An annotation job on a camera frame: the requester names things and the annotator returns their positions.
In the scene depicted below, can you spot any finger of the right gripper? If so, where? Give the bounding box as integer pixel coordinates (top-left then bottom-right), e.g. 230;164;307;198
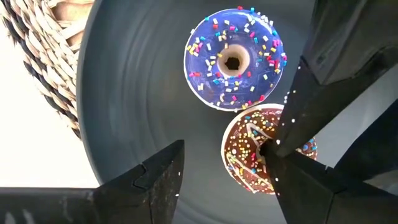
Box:
333;98;398;189
275;0;398;158

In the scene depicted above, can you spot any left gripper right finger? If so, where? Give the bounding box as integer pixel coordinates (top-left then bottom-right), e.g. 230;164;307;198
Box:
259;139;398;224

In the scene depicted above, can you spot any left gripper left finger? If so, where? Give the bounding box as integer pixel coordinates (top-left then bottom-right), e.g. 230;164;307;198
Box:
0;139;186;224

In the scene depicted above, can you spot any small brown sprinkled donut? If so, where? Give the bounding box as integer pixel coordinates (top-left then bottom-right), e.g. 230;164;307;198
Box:
220;103;318;195

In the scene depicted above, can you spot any small blue sprinkled donut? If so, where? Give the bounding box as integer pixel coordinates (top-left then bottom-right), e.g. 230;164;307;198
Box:
183;5;289;112

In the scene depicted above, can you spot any black round plate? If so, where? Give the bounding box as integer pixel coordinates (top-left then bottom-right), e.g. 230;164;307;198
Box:
76;0;318;224

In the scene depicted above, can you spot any round woven straw mat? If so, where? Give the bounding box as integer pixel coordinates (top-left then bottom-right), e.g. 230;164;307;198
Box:
0;0;96;140

